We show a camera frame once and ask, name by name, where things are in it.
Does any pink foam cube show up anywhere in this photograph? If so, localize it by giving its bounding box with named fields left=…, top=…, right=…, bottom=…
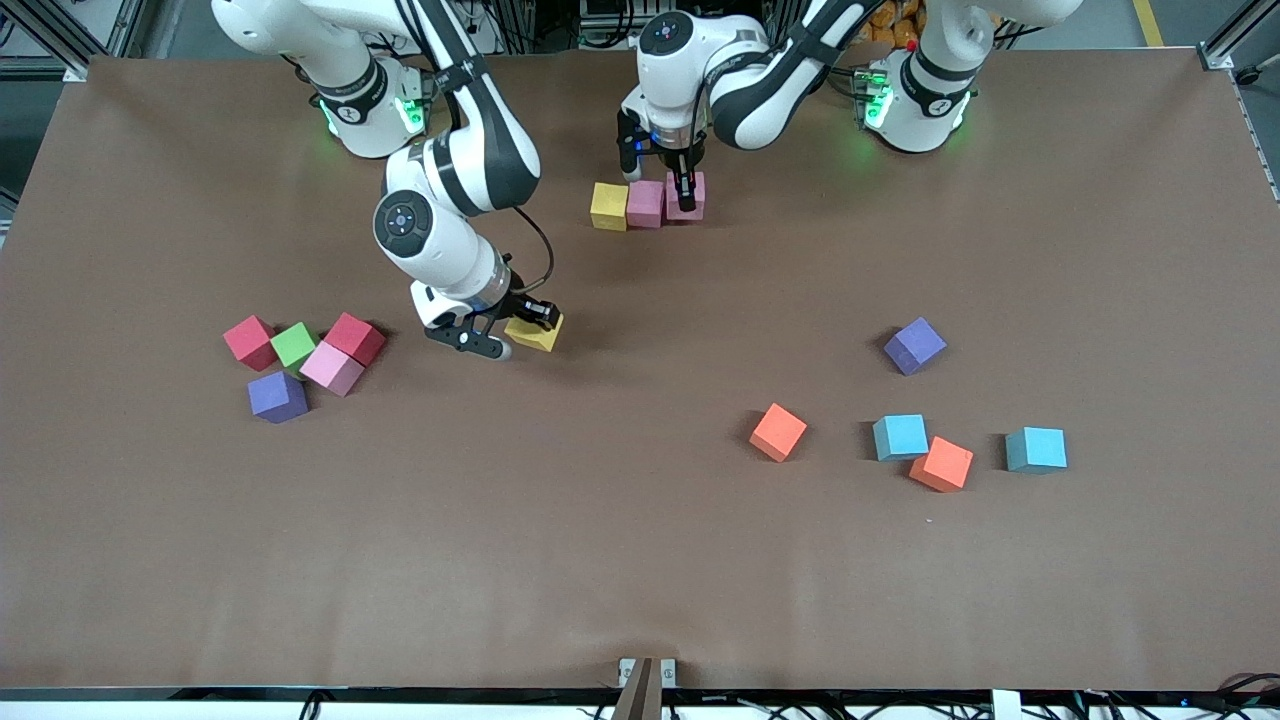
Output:
left=298, top=341, right=367, bottom=398
left=626, top=180, right=667, bottom=230
left=665, top=171, right=707, bottom=222

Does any green foam cube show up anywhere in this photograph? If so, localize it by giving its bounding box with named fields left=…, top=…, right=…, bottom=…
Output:
left=270, top=321, right=322, bottom=373

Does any red foam cube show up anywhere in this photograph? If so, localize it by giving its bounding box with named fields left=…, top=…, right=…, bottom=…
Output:
left=222, top=315, right=279, bottom=373
left=323, top=312, right=387, bottom=367

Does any yellow foam cube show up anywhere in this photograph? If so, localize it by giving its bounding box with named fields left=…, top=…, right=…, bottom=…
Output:
left=590, top=182, right=630, bottom=232
left=503, top=315, right=565, bottom=354

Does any brown table cover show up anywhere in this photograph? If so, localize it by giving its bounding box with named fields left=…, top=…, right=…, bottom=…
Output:
left=0, top=48, right=1280, bottom=693

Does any blue foam cube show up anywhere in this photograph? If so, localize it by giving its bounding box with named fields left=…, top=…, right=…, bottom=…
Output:
left=872, top=414, right=930, bottom=462
left=1005, top=426, right=1068, bottom=474

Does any aluminium frame profile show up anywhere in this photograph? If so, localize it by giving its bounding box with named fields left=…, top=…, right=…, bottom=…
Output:
left=0, top=0, right=151, bottom=83
left=1200, top=0, right=1280, bottom=71

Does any orange foam cube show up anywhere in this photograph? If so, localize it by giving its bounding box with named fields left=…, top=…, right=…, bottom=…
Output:
left=908, top=435, right=975, bottom=493
left=749, top=403, right=808, bottom=463

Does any front camera mount bracket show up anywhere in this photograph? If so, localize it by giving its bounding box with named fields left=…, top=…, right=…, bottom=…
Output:
left=618, top=657, right=678, bottom=720

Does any purple foam cube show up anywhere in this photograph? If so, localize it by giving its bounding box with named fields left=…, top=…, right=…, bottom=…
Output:
left=883, top=317, right=948, bottom=377
left=247, top=371, right=310, bottom=425

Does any pile of orange items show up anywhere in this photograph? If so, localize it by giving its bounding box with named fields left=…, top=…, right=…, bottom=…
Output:
left=860, top=0, right=926, bottom=49

